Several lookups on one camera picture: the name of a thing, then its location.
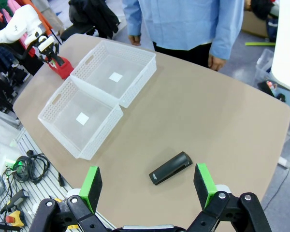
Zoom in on black handheld controller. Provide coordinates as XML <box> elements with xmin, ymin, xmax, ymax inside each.
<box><xmin>0</xmin><ymin>189</ymin><xmax>29</xmax><ymax>214</ymax></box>

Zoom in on brown cardboard box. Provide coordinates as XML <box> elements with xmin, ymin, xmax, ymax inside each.
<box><xmin>241</xmin><ymin>11</ymin><xmax>269</xmax><ymax>38</ymax></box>

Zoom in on person in blue shirt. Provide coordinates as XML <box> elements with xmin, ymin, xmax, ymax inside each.
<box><xmin>122</xmin><ymin>0</ymin><xmax>245</xmax><ymax>61</ymax></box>

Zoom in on white power strip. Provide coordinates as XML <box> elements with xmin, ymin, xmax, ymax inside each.
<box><xmin>4</xmin><ymin>159</ymin><xmax>25</xmax><ymax>170</ymax></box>

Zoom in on red campus zipper pouch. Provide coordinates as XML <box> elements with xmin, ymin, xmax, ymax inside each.
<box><xmin>47</xmin><ymin>57</ymin><xmax>74</xmax><ymax>80</ymax></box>

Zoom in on thin black floor cable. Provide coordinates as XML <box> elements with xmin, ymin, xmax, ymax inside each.
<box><xmin>261</xmin><ymin>135</ymin><xmax>290</xmax><ymax>211</ymax></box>

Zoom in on white perforated plastic basket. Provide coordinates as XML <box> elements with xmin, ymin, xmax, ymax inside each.
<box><xmin>38</xmin><ymin>76</ymin><xmax>124</xmax><ymax>160</ymax></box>
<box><xmin>70</xmin><ymin>40</ymin><xmax>157</xmax><ymax>109</ymax></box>

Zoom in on black coiled cable bundle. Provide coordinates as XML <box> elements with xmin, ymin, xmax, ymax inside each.
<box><xmin>2</xmin><ymin>149</ymin><xmax>50</xmax><ymax>186</ymax></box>

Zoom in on person's left hand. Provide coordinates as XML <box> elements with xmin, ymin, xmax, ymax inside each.
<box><xmin>207</xmin><ymin>54</ymin><xmax>227</xmax><ymax>72</ymax></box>

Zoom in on green-padded right gripper left finger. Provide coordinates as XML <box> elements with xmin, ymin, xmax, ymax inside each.
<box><xmin>30</xmin><ymin>166</ymin><xmax>116</xmax><ymax>232</ymax></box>

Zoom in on white square sticker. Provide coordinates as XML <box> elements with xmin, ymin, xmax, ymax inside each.
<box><xmin>108</xmin><ymin>72</ymin><xmax>124</xmax><ymax>83</ymax></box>
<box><xmin>76</xmin><ymin>112</ymin><xmax>90</xmax><ymax>126</ymax></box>

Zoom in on black stapler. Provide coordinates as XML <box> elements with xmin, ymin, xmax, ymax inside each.
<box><xmin>148</xmin><ymin>151</ymin><xmax>193</xmax><ymax>186</ymax></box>

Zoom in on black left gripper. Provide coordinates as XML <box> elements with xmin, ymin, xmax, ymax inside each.
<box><xmin>39</xmin><ymin>43</ymin><xmax>65</xmax><ymax>67</ymax></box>

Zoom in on person's left forearm blue sleeve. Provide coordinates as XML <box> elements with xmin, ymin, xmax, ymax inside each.
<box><xmin>209</xmin><ymin>0</ymin><xmax>245</xmax><ymax>61</ymax></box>

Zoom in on grey slatted base plate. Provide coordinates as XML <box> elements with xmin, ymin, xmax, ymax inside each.
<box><xmin>14</xmin><ymin>128</ymin><xmax>116</xmax><ymax>232</ymax></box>

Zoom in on green-padded right gripper right finger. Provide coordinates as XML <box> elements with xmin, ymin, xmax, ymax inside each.
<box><xmin>187</xmin><ymin>163</ymin><xmax>273</xmax><ymax>232</ymax></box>

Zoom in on person's right forearm blue sleeve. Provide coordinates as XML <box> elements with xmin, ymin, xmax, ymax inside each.
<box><xmin>122</xmin><ymin>0</ymin><xmax>143</xmax><ymax>37</ymax></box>

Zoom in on black trousers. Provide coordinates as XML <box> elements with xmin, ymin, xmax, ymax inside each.
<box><xmin>152</xmin><ymin>41</ymin><xmax>212</xmax><ymax>69</ymax></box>

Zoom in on yellow emergency stop button box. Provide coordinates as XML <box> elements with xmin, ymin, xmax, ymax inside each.
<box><xmin>4</xmin><ymin>209</ymin><xmax>27</xmax><ymax>228</ymax></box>

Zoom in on black hanging jacket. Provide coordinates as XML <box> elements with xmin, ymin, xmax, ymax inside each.
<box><xmin>69</xmin><ymin>0</ymin><xmax>120</xmax><ymax>40</ymax></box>

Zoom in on clear plastic storage box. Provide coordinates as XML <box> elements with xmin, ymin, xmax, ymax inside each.
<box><xmin>254</xmin><ymin>48</ymin><xmax>275</xmax><ymax>83</ymax></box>

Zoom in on person's right hand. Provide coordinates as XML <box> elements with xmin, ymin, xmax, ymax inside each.
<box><xmin>128</xmin><ymin>35</ymin><xmax>142</xmax><ymax>46</ymax></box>

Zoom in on green stick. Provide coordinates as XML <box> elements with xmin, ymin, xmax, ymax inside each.
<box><xmin>245</xmin><ymin>42</ymin><xmax>276</xmax><ymax>47</ymax></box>

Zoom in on white table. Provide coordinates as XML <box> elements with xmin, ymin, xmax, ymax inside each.
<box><xmin>270</xmin><ymin>0</ymin><xmax>290</xmax><ymax>95</ymax></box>

